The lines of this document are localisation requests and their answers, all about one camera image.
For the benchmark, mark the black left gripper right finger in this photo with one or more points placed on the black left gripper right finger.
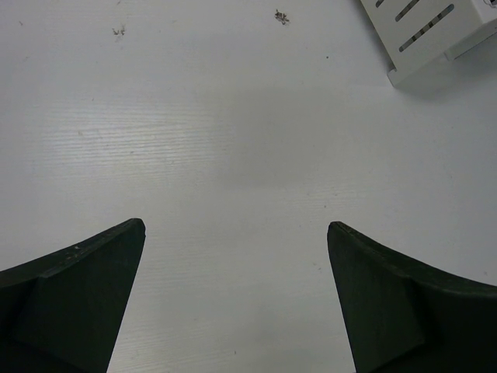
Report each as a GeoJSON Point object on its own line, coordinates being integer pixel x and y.
{"type": "Point", "coordinates": [402, 315]}

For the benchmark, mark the white slotted container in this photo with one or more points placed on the white slotted container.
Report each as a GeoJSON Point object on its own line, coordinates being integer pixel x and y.
{"type": "Point", "coordinates": [416, 33]}

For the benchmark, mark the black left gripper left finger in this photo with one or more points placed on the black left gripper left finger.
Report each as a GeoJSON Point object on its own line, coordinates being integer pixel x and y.
{"type": "Point", "coordinates": [62, 312]}

